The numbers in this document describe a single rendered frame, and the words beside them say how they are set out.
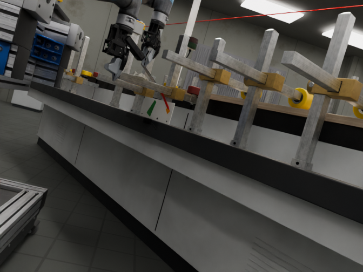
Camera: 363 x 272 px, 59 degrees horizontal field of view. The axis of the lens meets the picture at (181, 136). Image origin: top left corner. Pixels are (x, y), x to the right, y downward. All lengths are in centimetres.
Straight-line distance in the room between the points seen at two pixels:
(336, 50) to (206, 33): 753
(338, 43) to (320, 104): 18
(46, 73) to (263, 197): 97
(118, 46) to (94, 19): 712
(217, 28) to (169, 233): 728
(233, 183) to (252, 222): 25
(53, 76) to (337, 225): 114
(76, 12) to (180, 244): 740
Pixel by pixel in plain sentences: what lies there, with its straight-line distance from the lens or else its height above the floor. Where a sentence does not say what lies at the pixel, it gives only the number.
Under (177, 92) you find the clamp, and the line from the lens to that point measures 144.
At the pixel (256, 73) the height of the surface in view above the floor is 95.
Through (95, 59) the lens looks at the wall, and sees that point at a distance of 824.
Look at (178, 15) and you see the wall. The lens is 847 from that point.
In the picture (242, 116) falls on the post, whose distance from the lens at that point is 114.
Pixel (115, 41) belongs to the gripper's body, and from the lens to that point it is 129.
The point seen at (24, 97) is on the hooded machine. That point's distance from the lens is 767.
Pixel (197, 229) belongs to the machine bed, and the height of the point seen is 26.
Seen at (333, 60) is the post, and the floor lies 102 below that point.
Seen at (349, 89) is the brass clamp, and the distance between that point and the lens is 97.
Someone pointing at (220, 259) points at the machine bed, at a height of 21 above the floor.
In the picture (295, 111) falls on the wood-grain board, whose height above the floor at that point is 88.
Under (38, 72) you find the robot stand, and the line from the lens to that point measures 144.
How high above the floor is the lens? 75
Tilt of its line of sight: 3 degrees down
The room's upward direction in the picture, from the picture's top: 16 degrees clockwise
